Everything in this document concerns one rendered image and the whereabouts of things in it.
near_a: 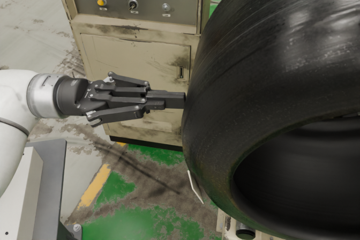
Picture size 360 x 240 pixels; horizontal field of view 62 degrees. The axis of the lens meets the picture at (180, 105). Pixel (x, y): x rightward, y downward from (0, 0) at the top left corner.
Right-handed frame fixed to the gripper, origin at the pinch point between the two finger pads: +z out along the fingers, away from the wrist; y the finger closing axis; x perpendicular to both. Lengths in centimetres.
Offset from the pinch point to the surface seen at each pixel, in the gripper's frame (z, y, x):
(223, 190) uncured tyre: 11.1, -12.9, 7.6
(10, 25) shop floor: -200, 167, 91
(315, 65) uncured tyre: 20.9, -11.2, -18.4
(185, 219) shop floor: -16, 22, 118
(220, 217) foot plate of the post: 2, 26, 120
